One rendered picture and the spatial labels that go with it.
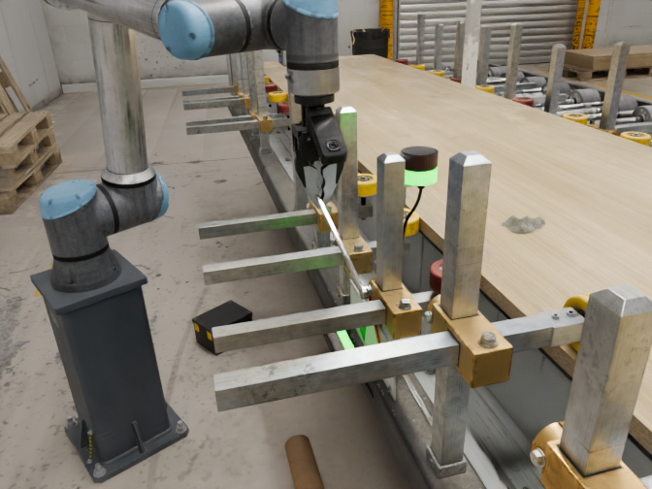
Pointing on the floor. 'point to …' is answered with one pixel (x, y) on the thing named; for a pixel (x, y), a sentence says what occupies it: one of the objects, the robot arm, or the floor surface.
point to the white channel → (471, 42)
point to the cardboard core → (303, 463)
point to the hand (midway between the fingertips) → (321, 203)
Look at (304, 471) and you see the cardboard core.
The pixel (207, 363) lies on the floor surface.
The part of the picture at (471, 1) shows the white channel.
